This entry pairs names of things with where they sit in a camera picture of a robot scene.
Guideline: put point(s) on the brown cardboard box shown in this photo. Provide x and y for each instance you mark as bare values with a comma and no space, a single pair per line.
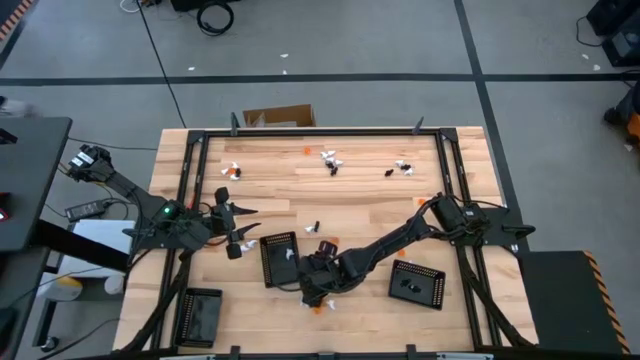
295,116

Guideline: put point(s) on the white round object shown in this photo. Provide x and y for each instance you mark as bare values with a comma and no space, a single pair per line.
114,285

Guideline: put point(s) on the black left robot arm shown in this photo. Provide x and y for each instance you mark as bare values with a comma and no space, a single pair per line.
125,187

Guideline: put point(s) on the black desk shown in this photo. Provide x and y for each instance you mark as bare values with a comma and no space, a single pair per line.
30,175

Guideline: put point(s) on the black cabinet with hazard stripe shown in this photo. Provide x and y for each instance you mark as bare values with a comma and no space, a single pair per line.
560,300

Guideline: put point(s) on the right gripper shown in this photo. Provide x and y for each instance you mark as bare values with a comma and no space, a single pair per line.
320,277

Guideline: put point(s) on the white flat box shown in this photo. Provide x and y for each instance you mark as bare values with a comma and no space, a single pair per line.
100,235

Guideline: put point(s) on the yellow and white object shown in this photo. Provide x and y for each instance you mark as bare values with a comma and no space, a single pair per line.
62,289

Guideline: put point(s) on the black equipment case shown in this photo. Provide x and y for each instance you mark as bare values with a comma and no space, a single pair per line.
620,45

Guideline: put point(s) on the black slotted plastic basket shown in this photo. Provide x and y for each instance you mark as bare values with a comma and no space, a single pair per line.
200,317
425,295
275,265

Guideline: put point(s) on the black power adapter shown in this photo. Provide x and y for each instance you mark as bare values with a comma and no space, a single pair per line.
85,211

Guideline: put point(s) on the black and orange machine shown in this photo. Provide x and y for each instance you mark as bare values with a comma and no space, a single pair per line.
634,125

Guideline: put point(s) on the black rolling stand base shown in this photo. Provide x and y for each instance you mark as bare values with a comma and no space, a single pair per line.
44,320

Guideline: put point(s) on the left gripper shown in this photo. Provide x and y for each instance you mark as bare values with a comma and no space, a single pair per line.
220,222

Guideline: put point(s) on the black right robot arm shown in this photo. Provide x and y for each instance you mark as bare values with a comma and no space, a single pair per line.
390,245

